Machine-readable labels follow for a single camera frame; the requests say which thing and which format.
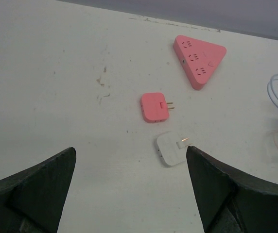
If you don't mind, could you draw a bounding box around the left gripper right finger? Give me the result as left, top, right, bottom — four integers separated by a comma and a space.
186, 146, 278, 233

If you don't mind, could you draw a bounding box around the white plug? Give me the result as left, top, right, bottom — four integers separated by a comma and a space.
156, 132, 191, 167

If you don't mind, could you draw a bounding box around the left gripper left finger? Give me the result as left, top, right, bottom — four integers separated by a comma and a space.
0, 147, 76, 233

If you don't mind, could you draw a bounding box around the pink triangular socket adapter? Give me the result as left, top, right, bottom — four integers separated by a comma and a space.
173, 35, 227, 90

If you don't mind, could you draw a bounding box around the pink plug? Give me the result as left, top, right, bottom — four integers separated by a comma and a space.
140, 92, 174, 123

